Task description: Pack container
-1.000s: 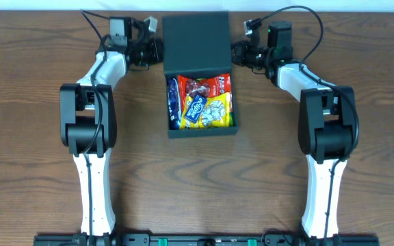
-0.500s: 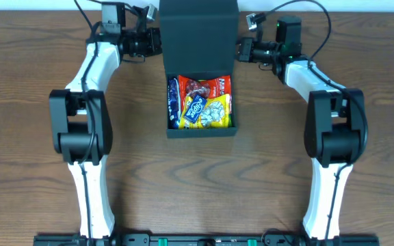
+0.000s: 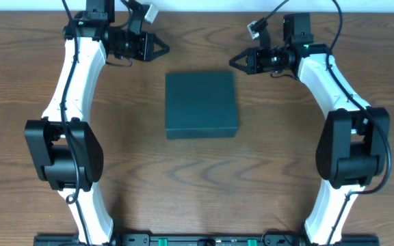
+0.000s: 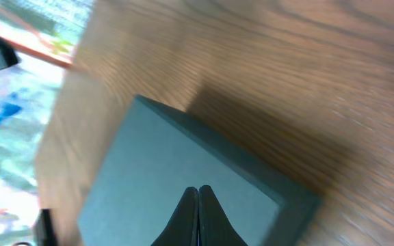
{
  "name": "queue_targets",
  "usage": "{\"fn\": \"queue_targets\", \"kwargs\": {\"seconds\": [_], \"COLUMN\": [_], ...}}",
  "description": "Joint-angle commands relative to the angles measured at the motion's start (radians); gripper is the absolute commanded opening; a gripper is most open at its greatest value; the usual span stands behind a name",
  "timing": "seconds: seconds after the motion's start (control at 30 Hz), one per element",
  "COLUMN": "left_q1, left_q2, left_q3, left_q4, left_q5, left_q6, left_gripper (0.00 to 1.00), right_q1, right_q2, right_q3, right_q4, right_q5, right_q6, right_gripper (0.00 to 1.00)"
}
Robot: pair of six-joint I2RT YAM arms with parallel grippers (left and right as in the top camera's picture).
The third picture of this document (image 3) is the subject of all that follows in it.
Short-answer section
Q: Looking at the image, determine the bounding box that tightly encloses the black gift box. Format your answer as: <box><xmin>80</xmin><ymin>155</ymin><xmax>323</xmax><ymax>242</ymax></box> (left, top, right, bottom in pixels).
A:
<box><xmin>165</xmin><ymin>70</ymin><xmax>239</xmax><ymax>139</ymax></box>

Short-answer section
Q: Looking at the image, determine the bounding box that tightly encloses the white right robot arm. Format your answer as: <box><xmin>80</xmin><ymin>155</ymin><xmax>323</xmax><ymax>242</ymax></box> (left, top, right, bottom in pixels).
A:
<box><xmin>229</xmin><ymin>13</ymin><xmax>391</xmax><ymax>245</ymax></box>

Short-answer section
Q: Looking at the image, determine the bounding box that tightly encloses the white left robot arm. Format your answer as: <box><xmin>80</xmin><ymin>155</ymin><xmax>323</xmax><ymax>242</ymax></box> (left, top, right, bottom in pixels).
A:
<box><xmin>25</xmin><ymin>1</ymin><xmax>170</xmax><ymax>245</ymax></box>

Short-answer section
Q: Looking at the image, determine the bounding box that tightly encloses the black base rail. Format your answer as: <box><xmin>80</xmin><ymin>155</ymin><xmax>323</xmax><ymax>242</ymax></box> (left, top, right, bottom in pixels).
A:
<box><xmin>33</xmin><ymin>232</ymin><xmax>380</xmax><ymax>246</ymax></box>

